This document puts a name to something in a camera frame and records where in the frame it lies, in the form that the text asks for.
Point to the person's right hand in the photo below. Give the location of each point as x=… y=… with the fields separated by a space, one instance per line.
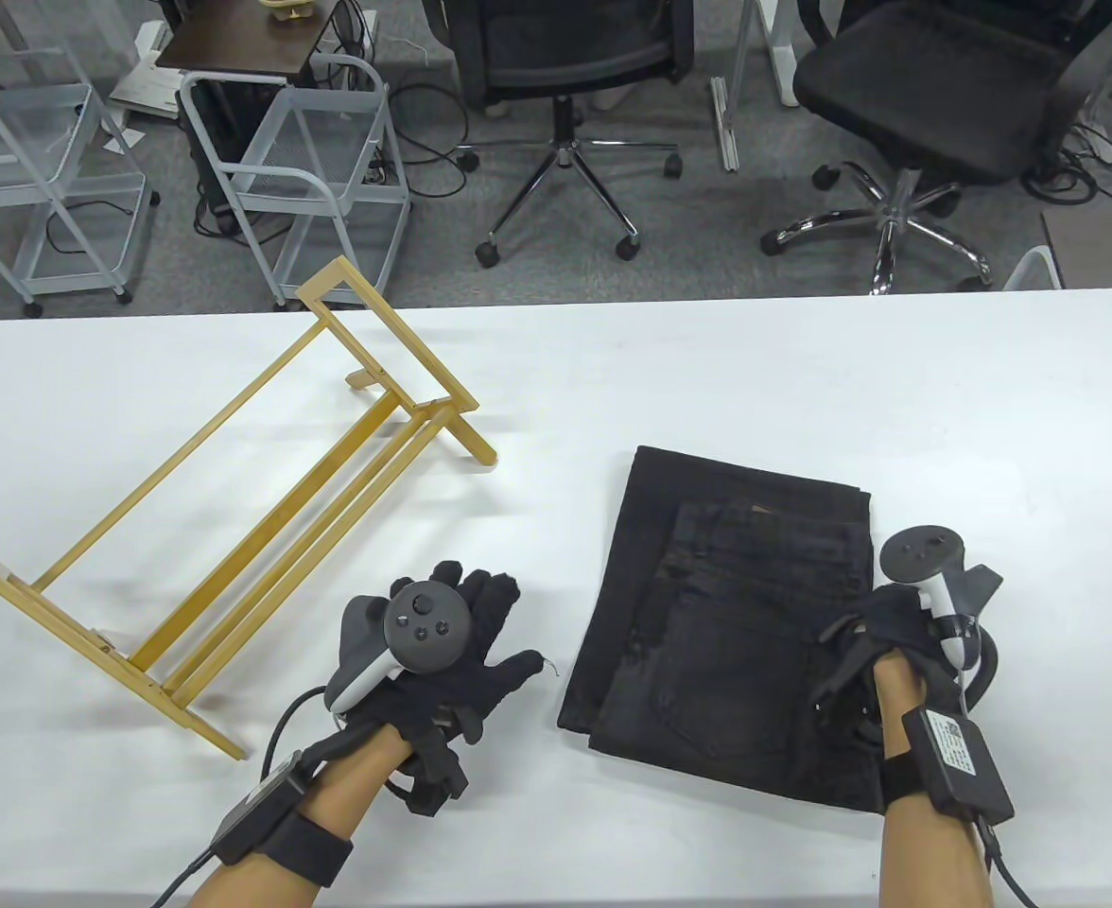
x=896 y=624

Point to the person's left hand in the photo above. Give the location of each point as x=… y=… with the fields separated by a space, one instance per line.
x=443 y=700

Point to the grey handheld controller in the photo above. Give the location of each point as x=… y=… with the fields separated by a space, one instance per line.
x=424 y=624
x=925 y=553

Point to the black trousers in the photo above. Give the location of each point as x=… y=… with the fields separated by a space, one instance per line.
x=726 y=615

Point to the wooden book rack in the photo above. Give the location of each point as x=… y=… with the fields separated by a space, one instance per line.
x=64 y=632

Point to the person's right forearm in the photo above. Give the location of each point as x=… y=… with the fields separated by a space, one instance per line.
x=934 y=861

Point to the black forearm sensor box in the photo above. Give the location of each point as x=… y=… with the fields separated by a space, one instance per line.
x=253 y=813

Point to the black labelled forearm sensor box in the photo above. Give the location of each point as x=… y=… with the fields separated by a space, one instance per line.
x=958 y=766

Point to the person's left forearm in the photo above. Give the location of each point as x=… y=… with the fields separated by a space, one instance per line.
x=353 y=785

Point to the white plastic piece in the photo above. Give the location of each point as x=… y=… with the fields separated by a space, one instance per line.
x=1033 y=270

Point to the white power strip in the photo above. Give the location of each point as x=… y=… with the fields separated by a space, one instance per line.
x=1100 y=142

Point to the black padded office chair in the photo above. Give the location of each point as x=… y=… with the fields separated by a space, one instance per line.
x=925 y=85

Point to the black computer tower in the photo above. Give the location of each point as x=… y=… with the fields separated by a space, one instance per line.
x=211 y=161

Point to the grey metal trolley cart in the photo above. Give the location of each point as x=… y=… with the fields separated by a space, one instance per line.
x=320 y=123
x=26 y=113

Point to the white desk leg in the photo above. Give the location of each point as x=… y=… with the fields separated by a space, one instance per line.
x=769 y=47

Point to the black mesh office chair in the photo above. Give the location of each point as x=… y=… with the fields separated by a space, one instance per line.
x=565 y=47

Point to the white paper stack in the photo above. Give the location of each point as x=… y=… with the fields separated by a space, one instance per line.
x=145 y=90

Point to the dark brown side table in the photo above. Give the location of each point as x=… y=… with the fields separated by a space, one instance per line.
x=234 y=43

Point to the pale yellow plastic item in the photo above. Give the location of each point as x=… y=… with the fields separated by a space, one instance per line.
x=291 y=8

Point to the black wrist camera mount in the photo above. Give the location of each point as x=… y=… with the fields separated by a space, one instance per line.
x=433 y=776

